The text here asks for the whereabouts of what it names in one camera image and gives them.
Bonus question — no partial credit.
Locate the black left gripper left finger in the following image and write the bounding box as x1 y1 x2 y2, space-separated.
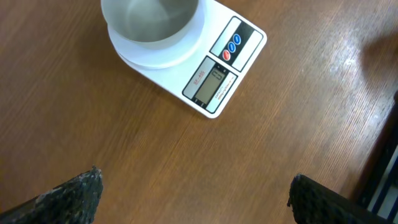
1 167 103 223

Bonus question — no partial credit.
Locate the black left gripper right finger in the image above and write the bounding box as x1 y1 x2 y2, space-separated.
287 174 390 224

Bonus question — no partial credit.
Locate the white digital kitchen scale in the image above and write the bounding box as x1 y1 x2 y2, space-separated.
108 1 267 118

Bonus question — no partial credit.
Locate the white round bowl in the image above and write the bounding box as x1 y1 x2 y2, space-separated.
100 0 202 48

